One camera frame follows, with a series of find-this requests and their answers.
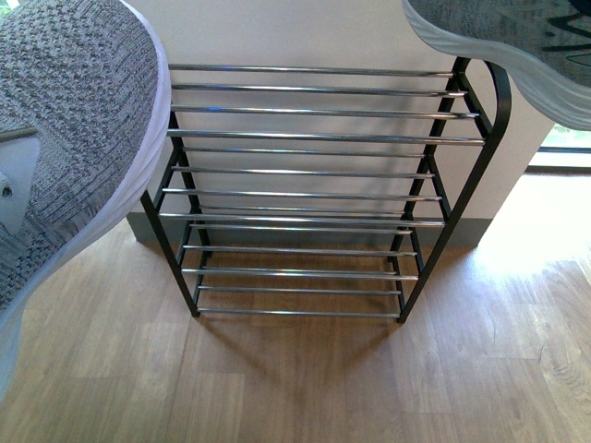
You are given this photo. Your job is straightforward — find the grey sneaker white sole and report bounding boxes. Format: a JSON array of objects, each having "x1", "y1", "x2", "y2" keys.
[{"x1": 403, "y1": 1, "x2": 590, "y2": 131}]

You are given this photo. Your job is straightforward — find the black metal shoe rack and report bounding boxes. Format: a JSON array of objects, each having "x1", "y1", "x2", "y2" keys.
[{"x1": 141, "y1": 57, "x2": 512, "y2": 322}]

